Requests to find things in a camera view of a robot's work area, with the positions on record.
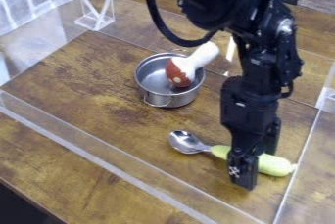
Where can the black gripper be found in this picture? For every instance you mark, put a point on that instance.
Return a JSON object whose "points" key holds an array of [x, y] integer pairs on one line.
{"points": [[248, 115]]}

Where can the green handled metal spoon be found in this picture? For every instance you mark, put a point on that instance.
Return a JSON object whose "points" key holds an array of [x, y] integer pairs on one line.
{"points": [[188, 144]]}

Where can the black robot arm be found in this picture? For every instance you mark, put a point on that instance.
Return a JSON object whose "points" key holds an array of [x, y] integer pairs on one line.
{"points": [[263, 27]]}

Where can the clear acrylic right barrier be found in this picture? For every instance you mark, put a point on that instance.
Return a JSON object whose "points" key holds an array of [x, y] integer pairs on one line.
{"points": [[309, 201]]}

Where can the clear acrylic barrier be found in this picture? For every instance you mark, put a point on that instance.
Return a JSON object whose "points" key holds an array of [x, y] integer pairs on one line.
{"points": [[172, 190], [309, 201]]}

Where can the small steel pot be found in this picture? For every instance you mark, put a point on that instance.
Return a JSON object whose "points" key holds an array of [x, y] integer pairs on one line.
{"points": [[157, 91]]}

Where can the red white toy mushroom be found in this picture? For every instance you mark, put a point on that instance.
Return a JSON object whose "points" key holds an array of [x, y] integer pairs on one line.
{"points": [[181, 68]]}

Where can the clear acrylic front barrier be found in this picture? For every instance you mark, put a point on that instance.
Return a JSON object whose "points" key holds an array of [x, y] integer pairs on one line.
{"points": [[172, 190]]}

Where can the clear acrylic triangle bracket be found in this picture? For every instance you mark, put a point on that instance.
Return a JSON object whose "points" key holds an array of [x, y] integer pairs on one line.
{"points": [[94, 20]]}

